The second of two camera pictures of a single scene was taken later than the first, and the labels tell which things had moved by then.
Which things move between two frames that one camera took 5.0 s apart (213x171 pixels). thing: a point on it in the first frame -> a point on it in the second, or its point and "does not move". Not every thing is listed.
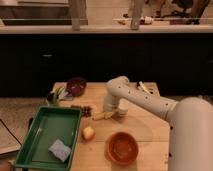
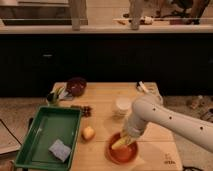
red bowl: [122, 147] does not move
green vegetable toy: [53, 96] does not move
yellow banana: [100, 115] -> [120, 143]
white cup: [123, 107] does not move
